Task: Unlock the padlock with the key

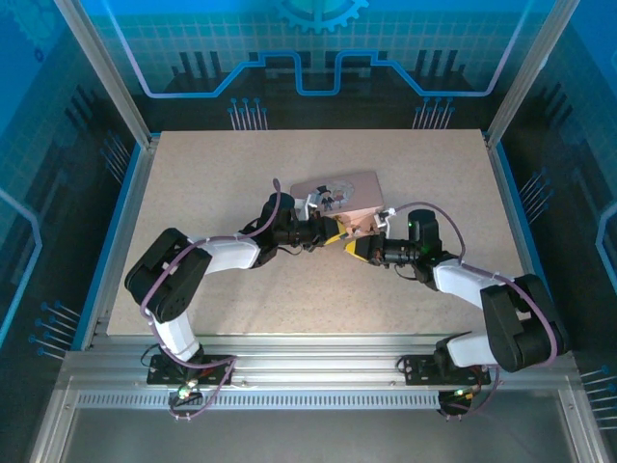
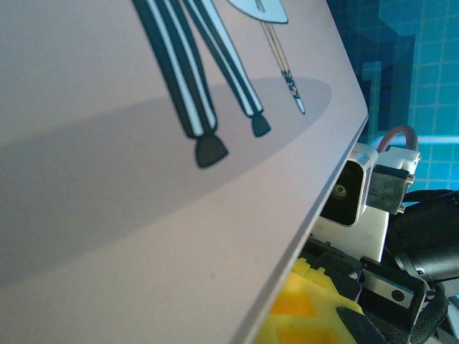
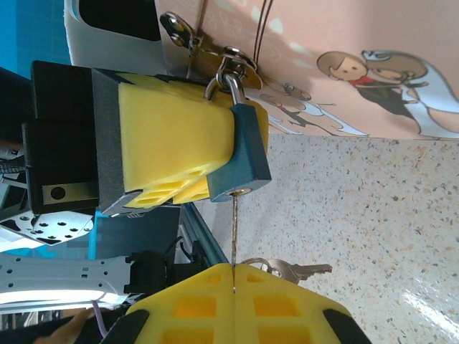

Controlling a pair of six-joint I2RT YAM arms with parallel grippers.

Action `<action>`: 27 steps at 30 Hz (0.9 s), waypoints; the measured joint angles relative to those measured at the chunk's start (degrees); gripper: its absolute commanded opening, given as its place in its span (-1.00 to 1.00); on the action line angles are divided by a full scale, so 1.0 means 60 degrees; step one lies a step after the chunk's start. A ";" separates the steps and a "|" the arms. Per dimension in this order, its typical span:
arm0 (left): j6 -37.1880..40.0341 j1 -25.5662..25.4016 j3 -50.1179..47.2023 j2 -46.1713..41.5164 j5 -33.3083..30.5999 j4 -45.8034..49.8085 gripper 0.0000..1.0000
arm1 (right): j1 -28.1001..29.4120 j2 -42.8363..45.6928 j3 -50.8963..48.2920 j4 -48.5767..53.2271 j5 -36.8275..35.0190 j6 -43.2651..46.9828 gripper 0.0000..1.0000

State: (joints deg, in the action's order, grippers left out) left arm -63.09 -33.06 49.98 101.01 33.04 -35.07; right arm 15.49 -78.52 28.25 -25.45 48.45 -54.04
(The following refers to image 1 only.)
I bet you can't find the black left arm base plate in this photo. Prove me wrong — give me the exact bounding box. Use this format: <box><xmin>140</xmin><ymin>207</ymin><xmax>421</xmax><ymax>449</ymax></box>
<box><xmin>147</xmin><ymin>354</ymin><xmax>237</xmax><ymax>387</ymax></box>

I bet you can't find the slotted aluminium cable duct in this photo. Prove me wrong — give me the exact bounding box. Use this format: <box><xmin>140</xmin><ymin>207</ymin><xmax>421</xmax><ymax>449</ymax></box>
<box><xmin>76</xmin><ymin>393</ymin><xmax>444</xmax><ymax>411</ymax></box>

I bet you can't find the blue table edge strip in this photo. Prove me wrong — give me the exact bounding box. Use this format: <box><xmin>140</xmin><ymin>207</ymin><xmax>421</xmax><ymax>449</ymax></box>
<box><xmin>495</xmin><ymin>139</ymin><xmax>541</xmax><ymax>279</ymax></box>
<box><xmin>70</xmin><ymin>139</ymin><xmax>147</xmax><ymax>351</ymax></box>

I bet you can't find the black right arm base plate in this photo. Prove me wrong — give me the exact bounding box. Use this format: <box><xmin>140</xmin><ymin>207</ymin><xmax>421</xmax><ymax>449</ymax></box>
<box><xmin>402</xmin><ymin>354</ymin><xmax>493</xmax><ymax>387</ymax></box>

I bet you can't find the pink cartoon tin box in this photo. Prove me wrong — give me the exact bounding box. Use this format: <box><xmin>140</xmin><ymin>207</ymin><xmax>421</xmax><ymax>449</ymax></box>
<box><xmin>288</xmin><ymin>169</ymin><xmax>387</xmax><ymax>237</ymax></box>

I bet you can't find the long aluminium frame rail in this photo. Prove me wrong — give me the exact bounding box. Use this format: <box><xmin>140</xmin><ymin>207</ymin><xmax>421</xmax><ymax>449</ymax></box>
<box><xmin>62</xmin><ymin>332</ymin><xmax>582</xmax><ymax>395</ymax></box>

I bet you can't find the aluminium side rail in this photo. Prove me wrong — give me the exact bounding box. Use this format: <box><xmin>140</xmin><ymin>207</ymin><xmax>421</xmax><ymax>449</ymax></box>
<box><xmin>483</xmin><ymin>130</ymin><xmax>546</xmax><ymax>290</ymax></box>
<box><xmin>80</xmin><ymin>134</ymin><xmax>160</xmax><ymax>351</ymax></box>

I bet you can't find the aluminium frame post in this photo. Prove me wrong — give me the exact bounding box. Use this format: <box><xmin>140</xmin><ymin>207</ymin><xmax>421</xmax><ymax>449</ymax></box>
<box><xmin>53</xmin><ymin>0</ymin><xmax>158</xmax><ymax>149</ymax></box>
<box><xmin>486</xmin><ymin>0</ymin><xmax>582</xmax><ymax>146</ymax></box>

